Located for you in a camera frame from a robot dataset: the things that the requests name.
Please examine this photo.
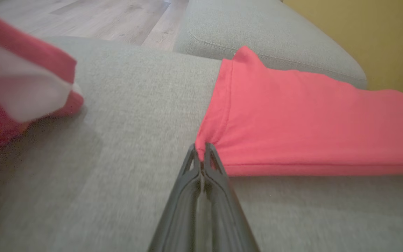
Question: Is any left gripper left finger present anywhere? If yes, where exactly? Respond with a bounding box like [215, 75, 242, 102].
[148, 143, 202, 252]

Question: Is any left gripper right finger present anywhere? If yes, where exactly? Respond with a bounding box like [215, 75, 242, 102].
[203, 142, 261, 252]

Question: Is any red white basketball jersey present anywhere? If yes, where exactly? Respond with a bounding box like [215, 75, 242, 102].
[0, 7, 403, 245]

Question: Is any grey sofa seat cushion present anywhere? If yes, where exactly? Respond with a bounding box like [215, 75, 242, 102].
[0, 36, 403, 252]

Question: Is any grey seamed sofa cushion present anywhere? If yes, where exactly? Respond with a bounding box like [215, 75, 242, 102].
[174, 0, 368, 90]

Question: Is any yellow upholstered backrest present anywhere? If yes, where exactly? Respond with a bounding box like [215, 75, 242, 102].
[283, 0, 403, 96]

